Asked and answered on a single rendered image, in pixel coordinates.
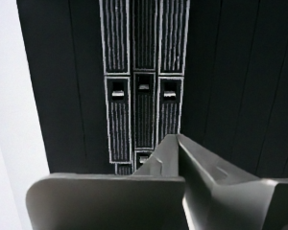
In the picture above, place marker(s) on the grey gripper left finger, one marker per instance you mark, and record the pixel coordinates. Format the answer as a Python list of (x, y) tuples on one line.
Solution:
[(80, 201)]

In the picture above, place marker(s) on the black server rack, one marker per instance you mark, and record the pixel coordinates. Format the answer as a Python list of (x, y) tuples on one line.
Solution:
[(231, 98)]

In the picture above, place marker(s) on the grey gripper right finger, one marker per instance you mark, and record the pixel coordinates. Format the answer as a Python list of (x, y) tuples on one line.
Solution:
[(215, 200)]

